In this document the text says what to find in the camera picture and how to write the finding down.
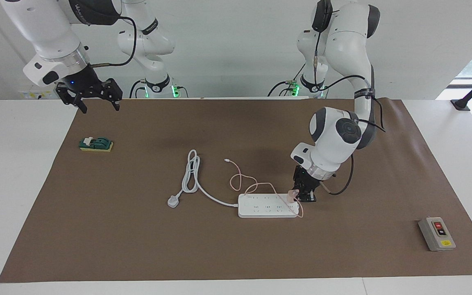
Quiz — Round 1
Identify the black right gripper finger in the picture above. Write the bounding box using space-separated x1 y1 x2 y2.
101 79 123 111
56 84 88 113

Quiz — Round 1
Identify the pink charging cable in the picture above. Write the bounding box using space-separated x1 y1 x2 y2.
225 158 304 218

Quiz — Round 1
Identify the white power strip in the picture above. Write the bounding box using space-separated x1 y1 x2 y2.
238 193 301 218

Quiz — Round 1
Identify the brown table mat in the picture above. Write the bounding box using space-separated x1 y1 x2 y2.
0 98 472 283

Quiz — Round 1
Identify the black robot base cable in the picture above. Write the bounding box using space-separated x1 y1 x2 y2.
268 61 307 97
129 80 146 99

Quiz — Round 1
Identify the white wall socket box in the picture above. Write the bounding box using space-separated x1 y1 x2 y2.
18 84 62 100

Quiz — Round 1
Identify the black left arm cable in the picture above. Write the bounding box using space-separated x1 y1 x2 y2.
312 0 386 196

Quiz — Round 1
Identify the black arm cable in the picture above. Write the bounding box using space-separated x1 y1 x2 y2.
312 0 386 196
88 16 138 68

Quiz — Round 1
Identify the green knife switch yellow base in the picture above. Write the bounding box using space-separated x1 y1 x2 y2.
79 137 114 152

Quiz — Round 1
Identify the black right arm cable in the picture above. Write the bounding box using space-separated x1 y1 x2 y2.
88 16 138 68

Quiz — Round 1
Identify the white power cord with plug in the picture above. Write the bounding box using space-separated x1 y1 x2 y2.
167 150 240 209

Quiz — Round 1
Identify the grey on-off switch box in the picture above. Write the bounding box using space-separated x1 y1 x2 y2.
418 217 456 252

